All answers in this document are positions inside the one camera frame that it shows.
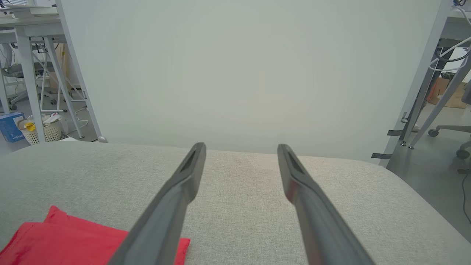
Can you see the white desk with slanted legs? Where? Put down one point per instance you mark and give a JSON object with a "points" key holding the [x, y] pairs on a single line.
{"points": [[27, 66]]}

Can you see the white cloth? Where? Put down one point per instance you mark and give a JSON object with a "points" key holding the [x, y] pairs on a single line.
{"points": [[53, 118]]}

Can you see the white woven laundry basket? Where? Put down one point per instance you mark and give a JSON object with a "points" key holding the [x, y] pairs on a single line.
{"points": [[51, 134]]}

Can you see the white backdrop panel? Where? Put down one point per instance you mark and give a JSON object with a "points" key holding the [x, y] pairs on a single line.
{"points": [[239, 73]]}

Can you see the grey office chair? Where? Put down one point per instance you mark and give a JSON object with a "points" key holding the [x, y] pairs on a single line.
{"points": [[14, 70]]}

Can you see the grey office chair wheeled base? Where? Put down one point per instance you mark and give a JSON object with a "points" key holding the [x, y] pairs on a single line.
{"points": [[450, 129]]}

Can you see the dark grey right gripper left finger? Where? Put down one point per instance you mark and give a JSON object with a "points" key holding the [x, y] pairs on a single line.
{"points": [[165, 213]]}

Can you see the red garment with white sleeves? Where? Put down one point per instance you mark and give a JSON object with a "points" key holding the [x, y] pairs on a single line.
{"points": [[55, 239]]}

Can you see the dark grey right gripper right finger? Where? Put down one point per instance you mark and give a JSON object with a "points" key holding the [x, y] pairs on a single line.
{"points": [[320, 221]]}

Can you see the white-legged desk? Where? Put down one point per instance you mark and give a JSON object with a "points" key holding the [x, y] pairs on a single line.
{"points": [[438, 106]]}

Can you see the blue cardboard box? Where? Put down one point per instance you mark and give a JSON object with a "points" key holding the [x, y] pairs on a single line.
{"points": [[9, 127]]}

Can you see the yellow item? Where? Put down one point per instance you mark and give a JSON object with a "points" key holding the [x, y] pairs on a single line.
{"points": [[30, 127]]}

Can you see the brown cardboard box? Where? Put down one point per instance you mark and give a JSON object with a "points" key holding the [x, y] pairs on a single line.
{"points": [[456, 99]]}

